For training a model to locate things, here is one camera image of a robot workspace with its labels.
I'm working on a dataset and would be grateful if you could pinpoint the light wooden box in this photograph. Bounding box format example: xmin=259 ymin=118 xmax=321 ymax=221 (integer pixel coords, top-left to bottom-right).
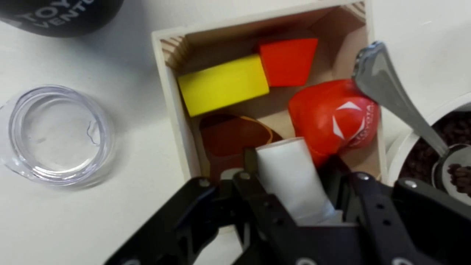
xmin=153 ymin=0 xmax=384 ymax=181

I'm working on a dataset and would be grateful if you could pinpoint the clear plastic lid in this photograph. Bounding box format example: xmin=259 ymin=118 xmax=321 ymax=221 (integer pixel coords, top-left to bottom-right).
xmin=0 ymin=86 xmax=115 ymax=189

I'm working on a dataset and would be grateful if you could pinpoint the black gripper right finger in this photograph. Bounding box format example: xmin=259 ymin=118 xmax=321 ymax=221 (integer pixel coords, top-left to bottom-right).
xmin=321 ymin=158 xmax=471 ymax=265

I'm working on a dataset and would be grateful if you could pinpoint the yellow block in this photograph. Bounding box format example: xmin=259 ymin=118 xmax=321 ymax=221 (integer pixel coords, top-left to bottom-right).
xmin=177 ymin=55 xmax=270 ymax=117

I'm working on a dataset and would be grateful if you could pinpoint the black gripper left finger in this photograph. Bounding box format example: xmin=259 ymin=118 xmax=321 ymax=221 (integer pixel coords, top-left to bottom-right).
xmin=105 ymin=150 xmax=315 ymax=265

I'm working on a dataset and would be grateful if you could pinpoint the black mug with lettering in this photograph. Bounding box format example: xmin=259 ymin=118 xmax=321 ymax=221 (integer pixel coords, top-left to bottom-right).
xmin=0 ymin=0 xmax=124 ymax=37

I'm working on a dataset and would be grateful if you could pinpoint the metal spoon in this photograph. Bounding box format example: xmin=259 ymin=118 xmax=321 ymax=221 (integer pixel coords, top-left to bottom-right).
xmin=352 ymin=40 xmax=471 ymax=206

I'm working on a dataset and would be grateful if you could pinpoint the orange block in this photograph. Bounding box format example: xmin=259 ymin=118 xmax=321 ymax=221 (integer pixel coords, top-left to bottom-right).
xmin=259 ymin=38 xmax=318 ymax=87

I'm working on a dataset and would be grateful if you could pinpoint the red round toy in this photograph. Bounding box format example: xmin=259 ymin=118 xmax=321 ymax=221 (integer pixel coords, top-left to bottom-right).
xmin=289 ymin=80 xmax=380 ymax=168

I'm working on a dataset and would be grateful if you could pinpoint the dark red disc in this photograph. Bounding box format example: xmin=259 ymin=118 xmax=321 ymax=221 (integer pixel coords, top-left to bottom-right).
xmin=199 ymin=114 xmax=281 ymax=178

